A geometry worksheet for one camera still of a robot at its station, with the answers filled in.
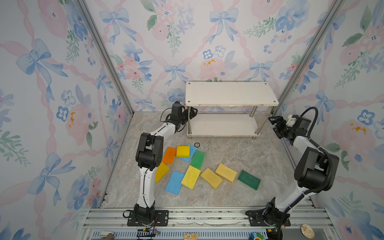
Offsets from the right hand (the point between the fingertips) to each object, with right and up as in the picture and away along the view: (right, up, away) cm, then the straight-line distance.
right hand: (271, 121), depth 93 cm
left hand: (-48, +7, +7) cm, 49 cm away
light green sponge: (-46, -24, +1) cm, 52 cm away
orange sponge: (-64, -22, +3) cm, 68 cm away
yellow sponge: (-29, -31, -5) cm, 42 cm away
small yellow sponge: (-55, -19, +3) cm, 59 cm away
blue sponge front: (-59, -35, -9) cm, 69 cm away
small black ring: (-46, -15, +8) cm, 49 cm away
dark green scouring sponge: (-17, -34, -7) cm, 39 cm away
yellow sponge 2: (-37, -34, -7) cm, 51 cm away
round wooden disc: (+5, -53, -22) cm, 58 cm away
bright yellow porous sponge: (-50, -32, -7) cm, 60 cm away
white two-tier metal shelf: (-43, +15, -10) cm, 46 cm away
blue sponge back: (-49, -19, +4) cm, 53 cm away
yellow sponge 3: (-67, -29, -5) cm, 73 cm away
